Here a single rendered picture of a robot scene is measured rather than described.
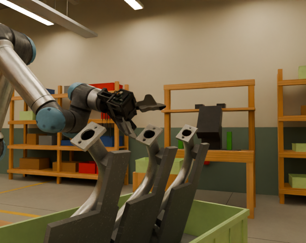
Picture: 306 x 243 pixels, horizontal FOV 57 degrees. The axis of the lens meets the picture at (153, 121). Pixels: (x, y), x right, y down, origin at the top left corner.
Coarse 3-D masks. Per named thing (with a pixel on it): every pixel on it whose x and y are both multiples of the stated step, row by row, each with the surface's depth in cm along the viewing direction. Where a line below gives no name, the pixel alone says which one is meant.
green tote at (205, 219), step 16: (192, 208) 93; (208, 208) 89; (224, 208) 86; (240, 208) 83; (16, 224) 69; (32, 224) 72; (192, 224) 92; (208, 224) 89; (224, 224) 69; (240, 224) 77; (0, 240) 66; (16, 240) 69; (32, 240) 72; (208, 240) 62; (224, 240) 69; (240, 240) 77
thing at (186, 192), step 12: (204, 144) 78; (192, 156) 81; (204, 156) 81; (192, 180) 79; (180, 192) 74; (192, 192) 82; (168, 204) 72; (180, 204) 77; (168, 216) 73; (180, 216) 79; (168, 228) 75; (180, 228) 82; (156, 240) 73; (168, 240) 78; (180, 240) 86
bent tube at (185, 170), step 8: (184, 128) 79; (192, 128) 78; (176, 136) 77; (184, 136) 76; (192, 136) 76; (184, 144) 79; (192, 144) 79; (184, 152) 83; (184, 160) 84; (192, 160) 83; (184, 168) 84; (184, 176) 83; (176, 184) 81; (168, 192) 80; (160, 208) 76
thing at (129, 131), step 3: (123, 120) 81; (123, 123) 86; (126, 123) 86; (129, 123) 86; (123, 126) 85; (126, 126) 81; (129, 126) 85; (126, 129) 84; (129, 129) 84; (132, 129) 84; (126, 132) 83; (129, 132) 82; (132, 132) 83; (129, 135) 82; (132, 135) 82; (135, 135) 82; (132, 138) 82; (135, 138) 81
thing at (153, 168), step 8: (152, 128) 65; (160, 128) 65; (144, 136) 65; (152, 136) 67; (144, 144) 63; (152, 144) 63; (152, 152) 67; (152, 160) 69; (152, 168) 70; (144, 176) 71; (152, 176) 70; (144, 184) 70; (152, 184) 71; (136, 192) 69; (144, 192) 69; (128, 200) 68; (120, 208) 67; (120, 216) 64
